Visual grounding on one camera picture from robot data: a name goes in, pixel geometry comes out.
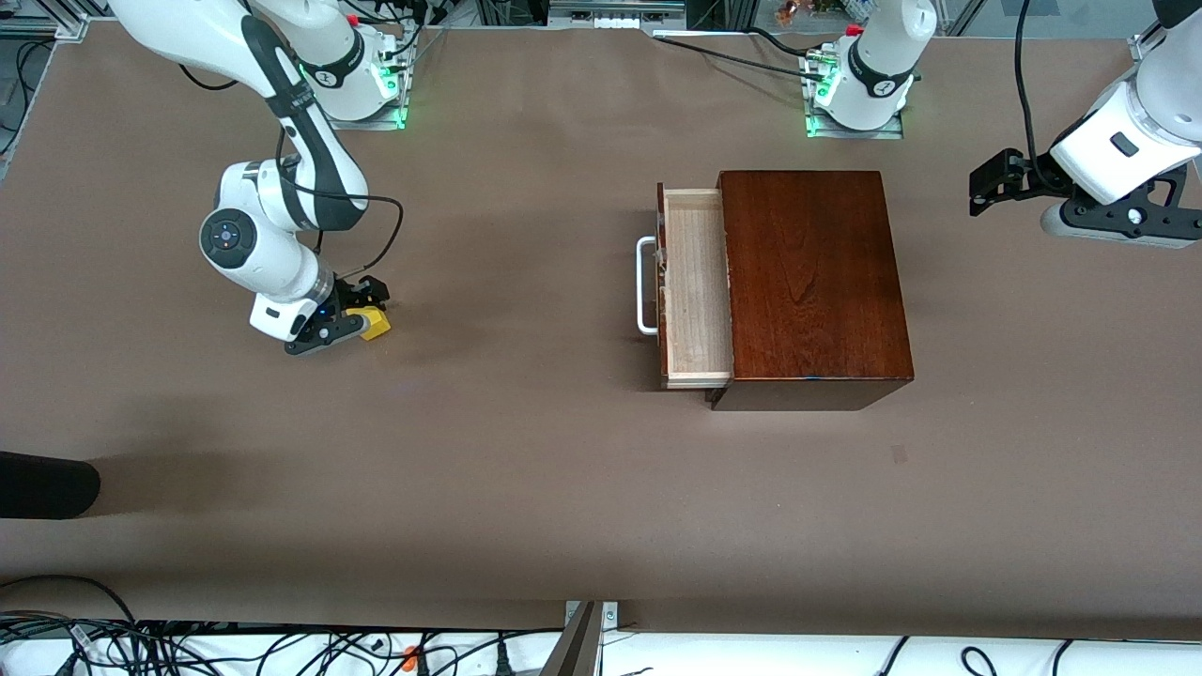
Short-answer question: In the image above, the light wood drawer white handle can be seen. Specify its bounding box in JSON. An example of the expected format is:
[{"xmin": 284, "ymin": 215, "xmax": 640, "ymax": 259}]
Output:
[{"xmin": 637, "ymin": 183, "xmax": 735, "ymax": 391}]

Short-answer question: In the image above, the dark brown wooden cabinet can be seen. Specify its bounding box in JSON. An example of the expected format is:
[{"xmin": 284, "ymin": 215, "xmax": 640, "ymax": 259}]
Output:
[{"xmin": 706, "ymin": 171, "xmax": 915, "ymax": 412}]

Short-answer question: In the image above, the black box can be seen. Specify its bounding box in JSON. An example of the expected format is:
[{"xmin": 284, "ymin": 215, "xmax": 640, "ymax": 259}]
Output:
[{"xmin": 686, "ymin": 0, "xmax": 757, "ymax": 31}]

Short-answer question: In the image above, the black cylinder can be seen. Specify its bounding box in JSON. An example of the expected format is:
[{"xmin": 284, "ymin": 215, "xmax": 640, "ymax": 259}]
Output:
[{"xmin": 0, "ymin": 451, "xmax": 101, "ymax": 520}]

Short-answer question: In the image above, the grey power strip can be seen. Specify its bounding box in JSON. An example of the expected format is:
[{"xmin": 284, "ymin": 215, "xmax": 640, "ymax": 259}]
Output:
[{"xmin": 549, "ymin": 0, "xmax": 686, "ymax": 29}]

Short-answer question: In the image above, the aluminium profile bar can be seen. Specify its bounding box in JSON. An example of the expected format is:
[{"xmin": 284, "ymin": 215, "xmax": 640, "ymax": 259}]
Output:
[{"xmin": 540, "ymin": 601, "xmax": 621, "ymax": 676}]

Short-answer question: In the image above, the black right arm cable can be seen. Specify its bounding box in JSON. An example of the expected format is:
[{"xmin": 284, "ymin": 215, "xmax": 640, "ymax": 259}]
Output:
[{"xmin": 277, "ymin": 127, "xmax": 405, "ymax": 283}]

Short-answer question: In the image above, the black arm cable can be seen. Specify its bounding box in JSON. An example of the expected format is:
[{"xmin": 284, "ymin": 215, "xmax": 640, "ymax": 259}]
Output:
[
  {"xmin": 277, "ymin": 127, "xmax": 405, "ymax": 283},
  {"xmin": 1012, "ymin": 0, "xmax": 1057, "ymax": 179}
]

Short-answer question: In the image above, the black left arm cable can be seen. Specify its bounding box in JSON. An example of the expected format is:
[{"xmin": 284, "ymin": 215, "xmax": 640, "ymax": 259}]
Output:
[{"xmin": 1012, "ymin": 0, "xmax": 1057, "ymax": 179}]

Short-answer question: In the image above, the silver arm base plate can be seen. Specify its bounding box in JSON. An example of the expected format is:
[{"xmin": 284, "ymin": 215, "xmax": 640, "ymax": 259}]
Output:
[
  {"xmin": 310, "ymin": 94, "xmax": 411, "ymax": 131},
  {"xmin": 805, "ymin": 111, "xmax": 905, "ymax": 141}
]

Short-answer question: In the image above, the aluminium frame corner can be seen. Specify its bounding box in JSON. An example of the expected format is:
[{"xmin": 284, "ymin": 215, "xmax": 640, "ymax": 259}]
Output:
[{"xmin": 1132, "ymin": 0, "xmax": 1202, "ymax": 65}]

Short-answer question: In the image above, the black table cable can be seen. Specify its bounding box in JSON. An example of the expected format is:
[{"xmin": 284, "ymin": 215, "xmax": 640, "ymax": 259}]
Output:
[
  {"xmin": 653, "ymin": 33, "xmax": 810, "ymax": 81},
  {"xmin": 747, "ymin": 26, "xmax": 820, "ymax": 59}
]

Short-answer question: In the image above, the aluminium frame rail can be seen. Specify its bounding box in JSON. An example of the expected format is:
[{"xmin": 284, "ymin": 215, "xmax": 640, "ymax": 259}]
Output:
[{"xmin": 0, "ymin": 0, "xmax": 114, "ymax": 40}]

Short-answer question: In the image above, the tangled black cable bundle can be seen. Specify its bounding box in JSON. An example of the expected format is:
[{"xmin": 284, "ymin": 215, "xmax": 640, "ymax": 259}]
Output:
[{"xmin": 0, "ymin": 575, "xmax": 564, "ymax": 676}]

